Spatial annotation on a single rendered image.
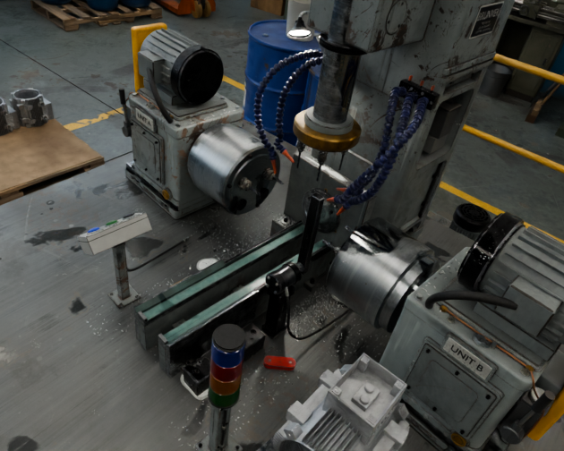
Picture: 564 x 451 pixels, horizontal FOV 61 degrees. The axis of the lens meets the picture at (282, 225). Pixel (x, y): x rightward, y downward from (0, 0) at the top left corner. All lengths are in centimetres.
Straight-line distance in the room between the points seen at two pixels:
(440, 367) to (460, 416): 12
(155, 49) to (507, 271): 122
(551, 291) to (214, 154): 97
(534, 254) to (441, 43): 56
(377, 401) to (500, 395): 27
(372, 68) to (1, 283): 122
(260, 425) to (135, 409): 30
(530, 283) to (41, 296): 125
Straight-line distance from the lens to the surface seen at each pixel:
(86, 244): 129
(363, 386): 97
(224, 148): 149
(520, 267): 104
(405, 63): 135
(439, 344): 113
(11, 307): 155
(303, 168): 150
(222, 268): 141
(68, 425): 129
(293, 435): 94
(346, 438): 95
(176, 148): 159
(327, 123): 125
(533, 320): 102
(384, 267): 119
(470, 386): 114
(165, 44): 167
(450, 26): 128
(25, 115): 371
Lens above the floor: 191
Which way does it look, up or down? 39 degrees down
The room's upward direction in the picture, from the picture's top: 9 degrees clockwise
